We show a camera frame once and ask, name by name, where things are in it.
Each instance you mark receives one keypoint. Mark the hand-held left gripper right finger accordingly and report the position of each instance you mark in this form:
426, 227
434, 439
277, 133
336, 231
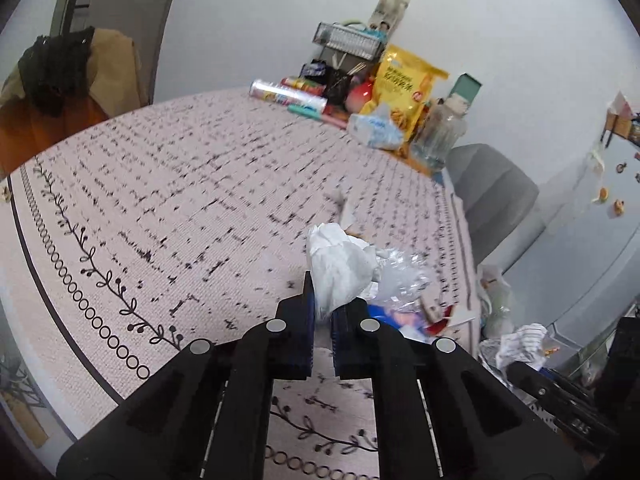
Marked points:
345, 345

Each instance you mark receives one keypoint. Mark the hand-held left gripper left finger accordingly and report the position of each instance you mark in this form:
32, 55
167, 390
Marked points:
307, 310

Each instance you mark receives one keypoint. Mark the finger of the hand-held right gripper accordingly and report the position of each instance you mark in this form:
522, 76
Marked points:
560, 395

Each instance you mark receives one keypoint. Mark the blue white small carton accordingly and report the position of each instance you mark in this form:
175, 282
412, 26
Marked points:
382, 312

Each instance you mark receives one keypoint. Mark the white tissue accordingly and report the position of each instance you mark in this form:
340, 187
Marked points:
340, 265

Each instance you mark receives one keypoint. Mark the crumpled striped white paper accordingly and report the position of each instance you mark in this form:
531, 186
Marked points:
522, 347

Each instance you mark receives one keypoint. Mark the clear plastic wrap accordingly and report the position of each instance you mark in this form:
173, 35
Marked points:
405, 275

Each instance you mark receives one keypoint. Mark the white fridge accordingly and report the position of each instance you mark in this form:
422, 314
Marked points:
590, 260

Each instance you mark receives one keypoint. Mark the red white wrapper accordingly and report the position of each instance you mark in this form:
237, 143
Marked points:
442, 321

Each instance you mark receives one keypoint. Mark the cluster of fridge magnets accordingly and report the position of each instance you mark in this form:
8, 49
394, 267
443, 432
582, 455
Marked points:
619, 207

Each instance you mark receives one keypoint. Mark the patterned pink tablecloth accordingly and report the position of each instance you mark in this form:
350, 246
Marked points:
175, 185

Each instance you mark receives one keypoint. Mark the pink tube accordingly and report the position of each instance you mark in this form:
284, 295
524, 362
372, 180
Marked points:
335, 120

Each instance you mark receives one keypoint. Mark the blue white tissue packet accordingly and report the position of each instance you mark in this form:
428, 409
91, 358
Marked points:
375, 127

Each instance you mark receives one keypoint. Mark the green marker pen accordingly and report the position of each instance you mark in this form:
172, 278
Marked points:
305, 111

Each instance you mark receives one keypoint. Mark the grey upholstered chair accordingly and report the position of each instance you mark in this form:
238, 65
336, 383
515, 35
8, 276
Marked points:
492, 195

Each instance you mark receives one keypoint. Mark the colourful chips can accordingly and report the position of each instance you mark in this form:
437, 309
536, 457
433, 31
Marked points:
285, 95

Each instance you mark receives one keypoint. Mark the red round fruit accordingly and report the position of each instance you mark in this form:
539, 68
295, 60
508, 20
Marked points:
360, 97

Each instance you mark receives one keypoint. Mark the clear glass jar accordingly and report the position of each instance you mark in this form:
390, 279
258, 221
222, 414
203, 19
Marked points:
440, 135

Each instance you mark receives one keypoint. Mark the black mesh pen holder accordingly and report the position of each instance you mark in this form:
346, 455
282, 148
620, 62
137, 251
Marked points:
337, 87

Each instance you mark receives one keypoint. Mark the red chips can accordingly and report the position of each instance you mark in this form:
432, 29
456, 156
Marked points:
305, 84

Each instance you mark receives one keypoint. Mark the dark blue snack pack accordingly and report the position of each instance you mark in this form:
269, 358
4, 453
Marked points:
314, 68

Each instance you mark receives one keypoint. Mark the yellow snack bag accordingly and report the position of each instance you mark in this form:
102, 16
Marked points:
400, 85

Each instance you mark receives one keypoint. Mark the green printed box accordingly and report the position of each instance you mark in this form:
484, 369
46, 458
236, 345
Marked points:
465, 87

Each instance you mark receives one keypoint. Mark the brown coat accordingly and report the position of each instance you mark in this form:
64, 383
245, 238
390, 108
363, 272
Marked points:
112, 70

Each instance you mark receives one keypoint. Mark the orange chair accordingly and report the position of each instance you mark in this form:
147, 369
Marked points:
45, 132

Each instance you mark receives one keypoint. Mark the black cloth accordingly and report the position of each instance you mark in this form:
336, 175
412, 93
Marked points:
52, 70

